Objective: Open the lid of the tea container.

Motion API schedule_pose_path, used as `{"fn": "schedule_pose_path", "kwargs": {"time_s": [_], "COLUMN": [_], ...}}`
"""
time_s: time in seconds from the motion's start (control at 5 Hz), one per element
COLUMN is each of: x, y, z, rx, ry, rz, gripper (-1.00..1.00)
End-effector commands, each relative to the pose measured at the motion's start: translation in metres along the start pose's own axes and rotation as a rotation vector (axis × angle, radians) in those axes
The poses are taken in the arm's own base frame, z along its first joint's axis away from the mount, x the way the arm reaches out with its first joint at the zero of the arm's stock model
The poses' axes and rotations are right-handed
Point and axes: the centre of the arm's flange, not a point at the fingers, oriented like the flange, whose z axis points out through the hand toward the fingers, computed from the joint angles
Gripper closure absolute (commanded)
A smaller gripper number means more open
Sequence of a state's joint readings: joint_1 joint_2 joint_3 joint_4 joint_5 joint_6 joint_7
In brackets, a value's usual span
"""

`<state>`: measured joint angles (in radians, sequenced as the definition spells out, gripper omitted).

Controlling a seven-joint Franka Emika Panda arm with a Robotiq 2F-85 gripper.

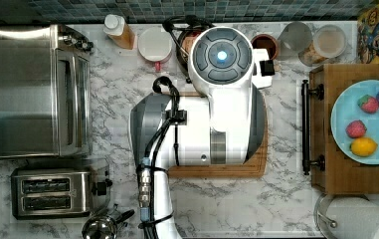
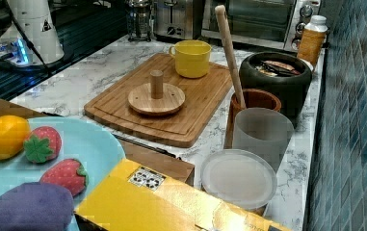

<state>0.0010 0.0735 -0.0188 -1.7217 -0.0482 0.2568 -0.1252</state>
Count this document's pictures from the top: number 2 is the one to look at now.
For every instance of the round wooden lid with knob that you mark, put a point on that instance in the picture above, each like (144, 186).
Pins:
(156, 98)

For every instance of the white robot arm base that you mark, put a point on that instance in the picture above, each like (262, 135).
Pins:
(42, 44)

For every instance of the round translucent plastic lid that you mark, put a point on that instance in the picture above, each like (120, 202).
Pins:
(239, 177)

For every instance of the tea packets in bowl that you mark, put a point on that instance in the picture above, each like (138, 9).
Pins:
(275, 68)

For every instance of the black bowl tea container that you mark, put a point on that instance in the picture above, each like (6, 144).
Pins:
(291, 91)

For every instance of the bamboo cutting board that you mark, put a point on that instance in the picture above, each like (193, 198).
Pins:
(203, 97)

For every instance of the yellow mug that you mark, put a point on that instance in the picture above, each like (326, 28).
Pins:
(191, 58)

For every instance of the brown wooden cup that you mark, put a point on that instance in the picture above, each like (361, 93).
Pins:
(253, 98)

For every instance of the frosted plastic cup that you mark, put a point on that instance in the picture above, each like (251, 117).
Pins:
(263, 132)

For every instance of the yellow cardboard box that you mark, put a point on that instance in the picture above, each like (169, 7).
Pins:
(136, 198)

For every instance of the silver toaster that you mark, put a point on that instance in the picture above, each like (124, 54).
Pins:
(178, 19)

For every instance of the glass french press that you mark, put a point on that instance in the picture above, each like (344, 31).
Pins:
(138, 14)

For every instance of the wooden pestle stick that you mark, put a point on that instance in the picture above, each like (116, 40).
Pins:
(229, 53)

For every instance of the silver toaster oven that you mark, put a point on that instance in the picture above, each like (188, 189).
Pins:
(277, 24)

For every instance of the lower red toy strawberry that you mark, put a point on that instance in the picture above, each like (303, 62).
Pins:
(68, 173)

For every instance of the red toy strawberry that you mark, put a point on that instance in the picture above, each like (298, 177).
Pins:
(43, 144)
(68, 173)

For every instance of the upper red toy strawberry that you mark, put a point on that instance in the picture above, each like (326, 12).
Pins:
(43, 144)

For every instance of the orange bottle white cap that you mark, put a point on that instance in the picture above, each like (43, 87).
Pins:
(313, 37)

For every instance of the purple plush toy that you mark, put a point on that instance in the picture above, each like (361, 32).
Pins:
(36, 207)

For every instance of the yellow toy lemon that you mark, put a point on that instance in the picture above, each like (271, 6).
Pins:
(13, 132)

